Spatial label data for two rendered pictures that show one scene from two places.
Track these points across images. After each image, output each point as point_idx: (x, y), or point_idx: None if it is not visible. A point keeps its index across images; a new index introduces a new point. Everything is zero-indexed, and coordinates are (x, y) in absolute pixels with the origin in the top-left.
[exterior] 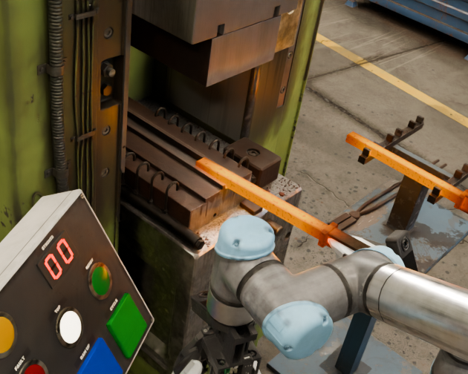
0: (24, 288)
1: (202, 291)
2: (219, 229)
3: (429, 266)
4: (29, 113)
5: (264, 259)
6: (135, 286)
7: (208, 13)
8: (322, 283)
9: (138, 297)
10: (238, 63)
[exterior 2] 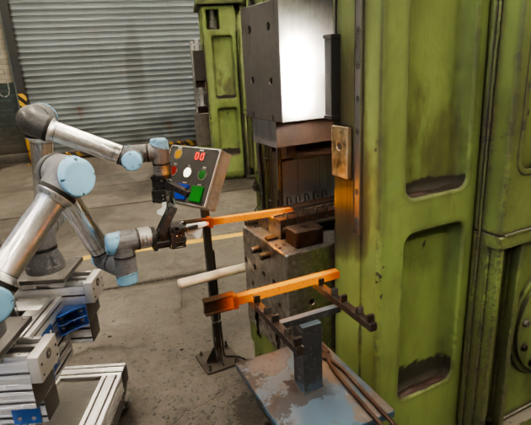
0: (189, 152)
1: (247, 255)
2: (258, 231)
3: (249, 382)
4: None
5: (148, 143)
6: (208, 190)
7: (249, 104)
8: (131, 147)
9: (206, 194)
10: (262, 137)
